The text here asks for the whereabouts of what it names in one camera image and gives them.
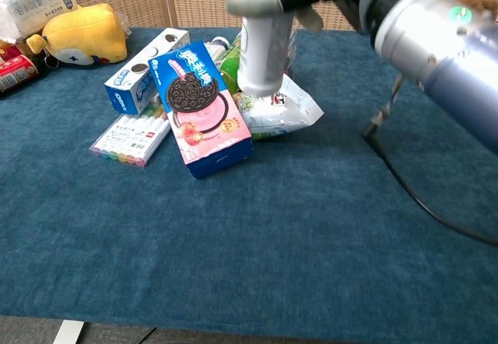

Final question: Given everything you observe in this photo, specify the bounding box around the white yogurt drink bottle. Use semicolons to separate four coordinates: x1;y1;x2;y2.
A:
237;0;296;97

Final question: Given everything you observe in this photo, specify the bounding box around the green plastic bottle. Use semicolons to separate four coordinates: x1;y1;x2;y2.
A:
212;36;244;93

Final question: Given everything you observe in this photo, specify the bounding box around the clear pack of drink cans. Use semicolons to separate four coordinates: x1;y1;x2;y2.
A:
286;28;298;73

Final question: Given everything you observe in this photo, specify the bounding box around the white and green snack bag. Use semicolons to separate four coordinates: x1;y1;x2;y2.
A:
232;73;325;142

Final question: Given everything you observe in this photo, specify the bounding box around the pink and blue Oreo box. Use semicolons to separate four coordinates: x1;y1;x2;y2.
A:
148;40;254;181

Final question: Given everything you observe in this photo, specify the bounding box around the white and blue Oreo box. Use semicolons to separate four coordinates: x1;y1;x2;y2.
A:
103;27;191;116

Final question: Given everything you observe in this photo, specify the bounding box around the yellow plush toy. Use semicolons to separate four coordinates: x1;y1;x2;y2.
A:
26;2;128;66

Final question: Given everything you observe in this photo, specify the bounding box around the pack of pastel highlighter pens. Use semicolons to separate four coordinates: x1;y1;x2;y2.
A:
89;102;171;169

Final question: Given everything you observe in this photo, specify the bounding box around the blue velvet tablecloth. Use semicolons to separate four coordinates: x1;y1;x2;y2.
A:
0;26;498;343

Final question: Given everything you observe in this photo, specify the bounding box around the white tissue pack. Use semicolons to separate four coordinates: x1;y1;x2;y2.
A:
0;0;78;44

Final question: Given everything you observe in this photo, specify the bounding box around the red snack packet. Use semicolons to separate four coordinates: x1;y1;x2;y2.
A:
0;54;40;94

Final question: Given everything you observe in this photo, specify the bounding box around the black cable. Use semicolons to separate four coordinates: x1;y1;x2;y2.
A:
361;73;498;246

